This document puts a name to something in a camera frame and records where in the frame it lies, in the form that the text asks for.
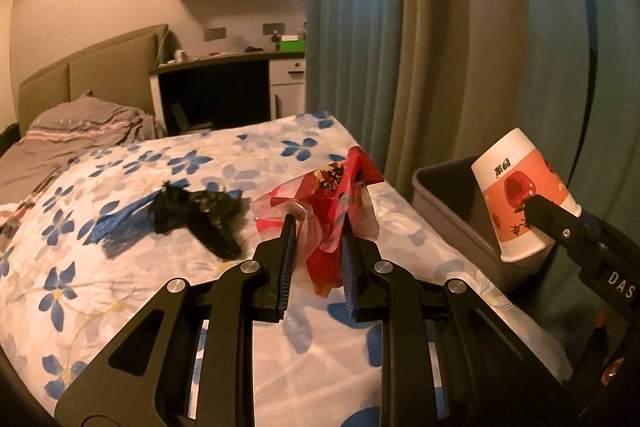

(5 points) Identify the black plastic bag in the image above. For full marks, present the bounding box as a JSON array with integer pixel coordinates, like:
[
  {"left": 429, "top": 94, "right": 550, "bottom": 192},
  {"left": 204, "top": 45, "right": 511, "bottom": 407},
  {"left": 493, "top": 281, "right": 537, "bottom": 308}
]
[{"left": 149, "top": 179, "right": 251, "bottom": 259}]

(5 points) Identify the blue floral bedsheet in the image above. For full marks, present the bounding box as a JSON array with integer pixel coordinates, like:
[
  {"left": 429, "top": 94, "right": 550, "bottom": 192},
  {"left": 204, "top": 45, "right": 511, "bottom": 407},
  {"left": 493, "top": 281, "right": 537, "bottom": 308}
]
[{"left": 0, "top": 109, "right": 574, "bottom": 427}]

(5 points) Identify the grey striped blanket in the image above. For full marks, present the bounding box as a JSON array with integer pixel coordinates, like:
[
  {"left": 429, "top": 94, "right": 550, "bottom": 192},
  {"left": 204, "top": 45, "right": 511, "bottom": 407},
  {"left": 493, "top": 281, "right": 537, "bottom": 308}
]
[{"left": 0, "top": 91, "right": 167, "bottom": 230}]

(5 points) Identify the grey padded headboard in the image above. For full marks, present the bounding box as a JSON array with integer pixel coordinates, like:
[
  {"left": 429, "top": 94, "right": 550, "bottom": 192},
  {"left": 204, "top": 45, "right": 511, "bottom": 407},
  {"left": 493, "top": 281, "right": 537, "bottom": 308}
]
[{"left": 17, "top": 24, "right": 172, "bottom": 134}]

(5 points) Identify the blue foam net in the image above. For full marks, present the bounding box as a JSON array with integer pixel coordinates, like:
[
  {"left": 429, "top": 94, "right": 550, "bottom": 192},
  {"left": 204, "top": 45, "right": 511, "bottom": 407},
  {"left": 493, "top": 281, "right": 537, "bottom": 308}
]
[{"left": 89, "top": 191, "right": 168, "bottom": 261}]

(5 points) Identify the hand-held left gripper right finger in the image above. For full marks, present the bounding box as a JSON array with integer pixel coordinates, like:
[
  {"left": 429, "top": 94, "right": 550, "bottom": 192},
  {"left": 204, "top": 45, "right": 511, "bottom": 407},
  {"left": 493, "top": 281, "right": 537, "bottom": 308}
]
[{"left": 340, "top": 224, "right": 587, "bottom": 427}]

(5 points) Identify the grey trash bin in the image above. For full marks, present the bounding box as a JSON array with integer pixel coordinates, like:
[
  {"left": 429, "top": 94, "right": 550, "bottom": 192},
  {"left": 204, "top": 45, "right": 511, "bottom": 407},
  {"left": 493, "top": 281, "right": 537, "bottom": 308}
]
[{"left": 411, "top": 154, "right": 552, "bottom": 297}]

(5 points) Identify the white drawer cabinet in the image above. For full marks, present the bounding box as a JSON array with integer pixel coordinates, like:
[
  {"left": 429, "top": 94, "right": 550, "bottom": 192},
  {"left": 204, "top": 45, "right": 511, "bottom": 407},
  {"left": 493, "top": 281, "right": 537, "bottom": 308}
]
[{"left": 268, "top": 57, "right": 307, "bottom": 118}]

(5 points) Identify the dark desk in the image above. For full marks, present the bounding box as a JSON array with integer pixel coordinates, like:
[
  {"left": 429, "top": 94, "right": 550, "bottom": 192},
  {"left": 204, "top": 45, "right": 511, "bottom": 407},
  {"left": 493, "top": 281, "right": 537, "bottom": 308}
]
[{"left": 148, "top": 51, "right": 307, "bottom": 136}]

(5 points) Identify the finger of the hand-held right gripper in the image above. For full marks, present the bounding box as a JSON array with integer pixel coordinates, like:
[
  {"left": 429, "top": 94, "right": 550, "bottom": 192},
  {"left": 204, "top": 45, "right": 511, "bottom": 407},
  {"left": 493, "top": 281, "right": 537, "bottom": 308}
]
[{"left": 521, "top": 195, "right": 602, "bottom": 259}]

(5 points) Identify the red plastic wrapper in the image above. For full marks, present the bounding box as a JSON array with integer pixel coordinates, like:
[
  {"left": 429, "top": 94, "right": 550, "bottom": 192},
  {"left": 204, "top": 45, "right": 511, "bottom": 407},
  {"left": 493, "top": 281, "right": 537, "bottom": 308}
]
[{"left": 250, "top": 146, "right": 387, "bottom": 299}]

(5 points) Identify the blue grey curtain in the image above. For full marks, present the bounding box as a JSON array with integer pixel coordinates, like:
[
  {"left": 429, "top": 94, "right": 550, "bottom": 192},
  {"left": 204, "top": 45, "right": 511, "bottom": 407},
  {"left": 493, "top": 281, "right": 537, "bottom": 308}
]
[{"left": 302, "top": 0, "right": 640, "bottom": 308}]

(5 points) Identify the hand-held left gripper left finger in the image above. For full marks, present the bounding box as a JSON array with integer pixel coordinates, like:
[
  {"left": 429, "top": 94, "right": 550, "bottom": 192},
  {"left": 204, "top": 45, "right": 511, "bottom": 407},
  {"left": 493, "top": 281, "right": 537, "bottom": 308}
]
[{"left": 52, "top": 213, "right": 301, "bottom": 427}]

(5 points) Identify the white paper cup red print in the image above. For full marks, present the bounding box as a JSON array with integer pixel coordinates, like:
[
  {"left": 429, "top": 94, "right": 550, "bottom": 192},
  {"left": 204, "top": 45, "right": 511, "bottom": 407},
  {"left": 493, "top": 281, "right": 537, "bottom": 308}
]
[{"left": 470, "top": 127, "right": 583, "bottom": 264}]

